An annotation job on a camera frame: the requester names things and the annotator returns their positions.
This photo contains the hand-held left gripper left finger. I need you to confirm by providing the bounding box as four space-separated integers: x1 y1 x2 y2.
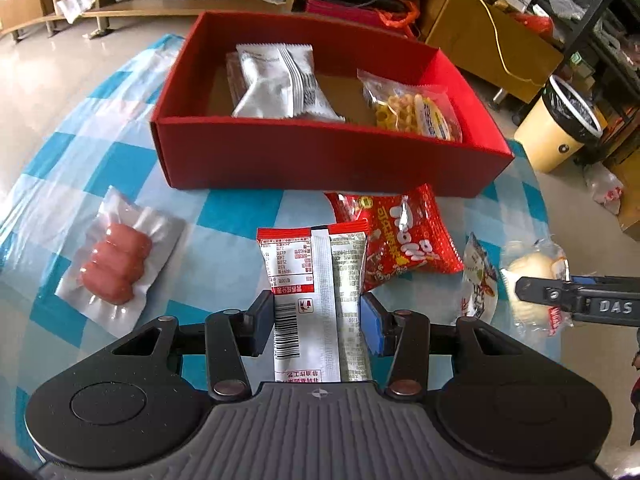
114 290 277 401

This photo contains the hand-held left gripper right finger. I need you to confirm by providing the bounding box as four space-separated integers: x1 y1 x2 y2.
360 292 525 401

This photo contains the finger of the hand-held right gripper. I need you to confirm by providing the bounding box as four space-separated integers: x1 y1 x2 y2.
570 273 640 288
515 276 587 312

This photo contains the round white bun packet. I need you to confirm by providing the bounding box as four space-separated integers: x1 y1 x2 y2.
500 240 574 337

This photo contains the red white striped packet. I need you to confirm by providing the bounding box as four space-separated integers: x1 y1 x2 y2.
256 223 374 384

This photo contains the white chicken snack packet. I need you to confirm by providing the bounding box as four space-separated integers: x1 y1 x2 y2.
452 232 502 321

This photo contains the red printed snack packet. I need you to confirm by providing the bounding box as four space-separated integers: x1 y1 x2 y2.
324 183 465 294

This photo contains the red cardboard box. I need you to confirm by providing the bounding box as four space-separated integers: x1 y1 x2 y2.
150 10 516 199

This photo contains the yellow waffle packet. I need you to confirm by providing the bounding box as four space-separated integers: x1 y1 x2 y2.
356 68 464 142

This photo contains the silver foil packet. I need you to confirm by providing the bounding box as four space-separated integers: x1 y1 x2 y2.
231 43 346 123

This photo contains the white plastic bag red print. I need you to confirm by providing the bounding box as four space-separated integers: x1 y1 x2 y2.
582 162 626 206

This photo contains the blue white checked cloth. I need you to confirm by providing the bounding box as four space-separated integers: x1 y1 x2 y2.
0 34 551 461

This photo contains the cream waste bin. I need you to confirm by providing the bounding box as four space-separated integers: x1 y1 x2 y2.
514 74 606 175

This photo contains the vacuum packed sausage packet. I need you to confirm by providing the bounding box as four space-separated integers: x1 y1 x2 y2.
55 186 187 324

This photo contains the wooden TV cabinet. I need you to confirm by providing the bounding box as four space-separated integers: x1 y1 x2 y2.
0 0 566 106

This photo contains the black metal shelf rack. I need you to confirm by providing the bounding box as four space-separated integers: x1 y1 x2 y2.
530 0 640 161

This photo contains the dark red flat box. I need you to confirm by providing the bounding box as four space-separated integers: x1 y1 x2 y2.
305 0 392 17

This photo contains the crumpled white paper bag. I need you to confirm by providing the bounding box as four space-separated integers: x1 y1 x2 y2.
55 0 97 24

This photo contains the yellow cable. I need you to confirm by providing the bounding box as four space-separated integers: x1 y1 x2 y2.
432 0 534 84

